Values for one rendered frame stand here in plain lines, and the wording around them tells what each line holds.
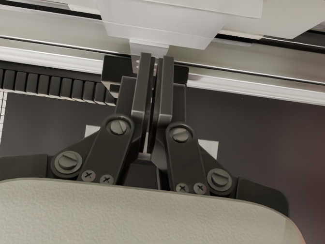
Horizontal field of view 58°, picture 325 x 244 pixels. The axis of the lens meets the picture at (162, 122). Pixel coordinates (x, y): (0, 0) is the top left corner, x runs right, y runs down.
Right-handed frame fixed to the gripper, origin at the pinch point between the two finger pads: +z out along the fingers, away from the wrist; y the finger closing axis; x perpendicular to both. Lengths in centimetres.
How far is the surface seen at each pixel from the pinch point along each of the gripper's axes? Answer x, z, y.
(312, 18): 2.1, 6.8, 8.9
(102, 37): -16.9, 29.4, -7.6
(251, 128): -44, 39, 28
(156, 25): -1.7, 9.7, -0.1
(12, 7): -2.7, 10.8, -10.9
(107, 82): -18.0, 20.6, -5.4
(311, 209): -55, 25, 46
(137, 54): -8.4, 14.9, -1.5
